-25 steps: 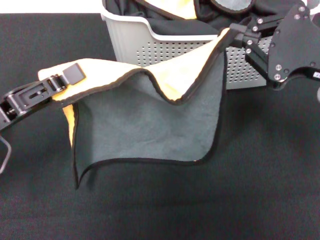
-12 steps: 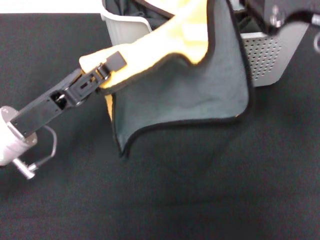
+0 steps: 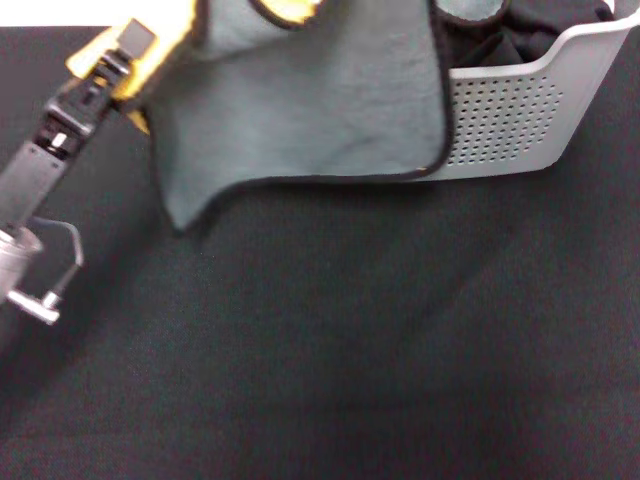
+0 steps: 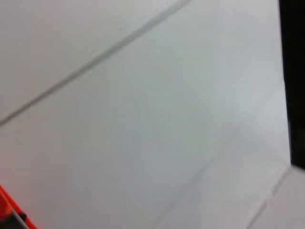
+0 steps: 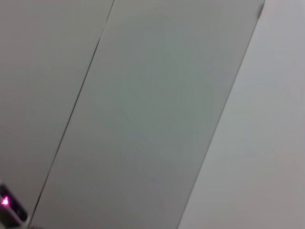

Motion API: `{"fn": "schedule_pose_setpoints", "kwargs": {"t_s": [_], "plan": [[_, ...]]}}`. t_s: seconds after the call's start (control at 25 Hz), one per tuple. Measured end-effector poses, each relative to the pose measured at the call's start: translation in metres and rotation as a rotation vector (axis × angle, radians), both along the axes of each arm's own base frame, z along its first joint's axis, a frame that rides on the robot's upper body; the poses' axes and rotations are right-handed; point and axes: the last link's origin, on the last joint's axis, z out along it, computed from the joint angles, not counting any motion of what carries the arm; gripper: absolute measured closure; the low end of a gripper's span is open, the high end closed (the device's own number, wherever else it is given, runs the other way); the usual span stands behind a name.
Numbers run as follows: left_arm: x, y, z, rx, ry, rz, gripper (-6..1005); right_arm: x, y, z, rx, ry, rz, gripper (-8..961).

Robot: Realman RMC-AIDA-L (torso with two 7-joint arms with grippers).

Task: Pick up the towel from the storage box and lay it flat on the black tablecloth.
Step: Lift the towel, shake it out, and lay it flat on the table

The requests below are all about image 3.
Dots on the yellow and grey towel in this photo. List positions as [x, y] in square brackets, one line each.
[310, 100]

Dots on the grey towel with black trim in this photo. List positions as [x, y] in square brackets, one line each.
[470, 7]

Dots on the black tablecloth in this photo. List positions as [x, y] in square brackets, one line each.
[350, 350]

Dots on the grey perforated plastic storage box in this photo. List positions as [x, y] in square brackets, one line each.
[500, 120]

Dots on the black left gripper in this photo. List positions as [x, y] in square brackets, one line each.
[35, 170]

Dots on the black cloth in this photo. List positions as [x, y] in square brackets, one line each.
[500, 45]

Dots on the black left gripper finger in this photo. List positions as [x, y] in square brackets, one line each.
[132, 40]

